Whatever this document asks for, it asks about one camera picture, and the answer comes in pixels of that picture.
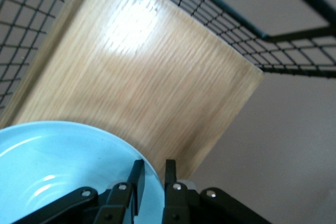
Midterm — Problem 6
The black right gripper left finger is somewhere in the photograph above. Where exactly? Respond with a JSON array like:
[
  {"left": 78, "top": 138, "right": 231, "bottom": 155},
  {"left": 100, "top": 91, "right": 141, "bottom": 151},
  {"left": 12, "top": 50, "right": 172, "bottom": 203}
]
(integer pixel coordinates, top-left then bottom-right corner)
[{"left": 15, "top": 159, "right": 146, "bottom": 224}]

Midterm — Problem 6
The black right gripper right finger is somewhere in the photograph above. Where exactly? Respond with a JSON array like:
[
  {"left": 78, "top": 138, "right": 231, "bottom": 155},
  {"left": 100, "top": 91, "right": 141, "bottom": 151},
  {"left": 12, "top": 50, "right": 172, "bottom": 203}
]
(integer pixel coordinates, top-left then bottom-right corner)
[{"left": 162, "top": 158, "right": 266, "bottom": 224}]

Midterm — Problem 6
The light blue round plate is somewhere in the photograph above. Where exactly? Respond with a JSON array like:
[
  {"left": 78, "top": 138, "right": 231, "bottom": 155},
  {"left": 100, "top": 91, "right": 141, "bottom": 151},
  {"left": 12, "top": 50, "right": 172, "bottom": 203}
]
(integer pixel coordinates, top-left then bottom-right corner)
[{"left": 0, "top": 121, "right": 165, "bottom": 224}]

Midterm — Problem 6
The wooden shelf board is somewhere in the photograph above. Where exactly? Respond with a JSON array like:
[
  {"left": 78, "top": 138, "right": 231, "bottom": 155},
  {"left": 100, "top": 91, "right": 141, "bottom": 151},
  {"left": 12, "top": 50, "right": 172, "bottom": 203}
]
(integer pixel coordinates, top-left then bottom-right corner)
[{"left": 0, "top": 0, "right": 264, "bottom": 183}]

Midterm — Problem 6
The black wire shelf rack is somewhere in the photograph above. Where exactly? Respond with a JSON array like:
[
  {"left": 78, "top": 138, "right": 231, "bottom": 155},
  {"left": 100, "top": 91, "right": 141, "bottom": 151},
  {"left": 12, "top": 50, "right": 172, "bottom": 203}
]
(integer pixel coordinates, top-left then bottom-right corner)
[{"left": 0, "top": 0, "right": 336, "bottom": 111}]

